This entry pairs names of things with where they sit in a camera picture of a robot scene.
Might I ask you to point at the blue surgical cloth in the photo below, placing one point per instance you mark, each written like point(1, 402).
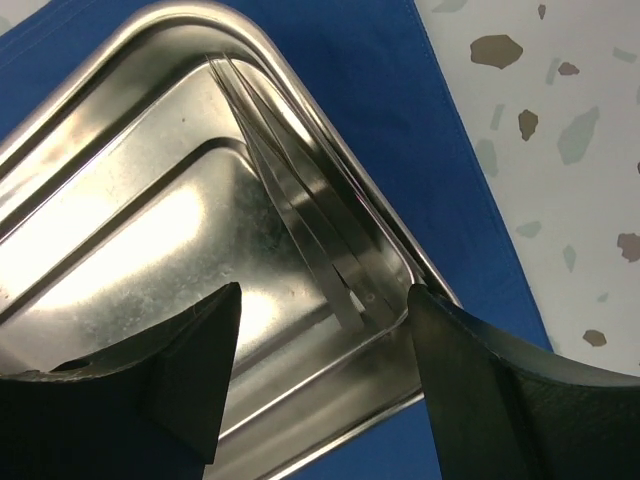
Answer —
point(372, 69)

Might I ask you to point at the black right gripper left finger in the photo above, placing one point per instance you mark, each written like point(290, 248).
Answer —
point(147, 407)

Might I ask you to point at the stainless steel instrument tray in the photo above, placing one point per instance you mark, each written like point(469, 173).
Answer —
point(129, 195)

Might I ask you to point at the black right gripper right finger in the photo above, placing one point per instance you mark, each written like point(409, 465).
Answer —
point(502, 408)

